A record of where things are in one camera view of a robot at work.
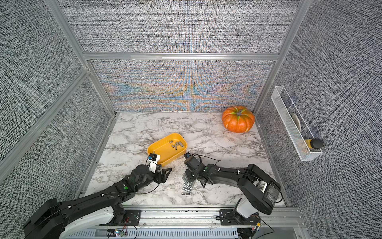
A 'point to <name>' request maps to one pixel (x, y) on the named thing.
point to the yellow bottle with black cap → (314, 143)
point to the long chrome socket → (182, 145)
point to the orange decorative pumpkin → (238, 119)
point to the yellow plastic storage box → (169, 148)
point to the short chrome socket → (171, 141)
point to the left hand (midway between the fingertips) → (169, 167)
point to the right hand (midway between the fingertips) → (188, 168)
